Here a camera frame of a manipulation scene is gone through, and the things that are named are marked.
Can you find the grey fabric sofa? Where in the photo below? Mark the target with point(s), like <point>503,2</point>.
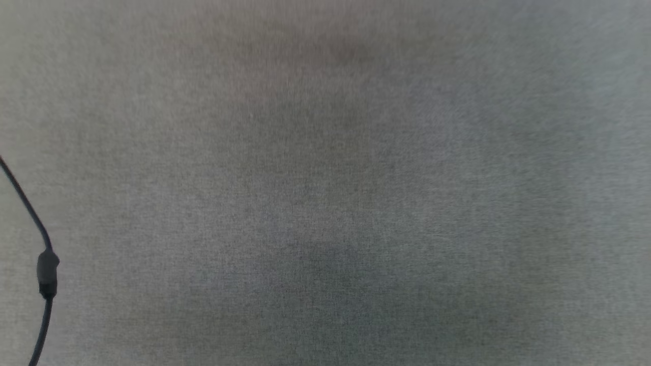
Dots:
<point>325,193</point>

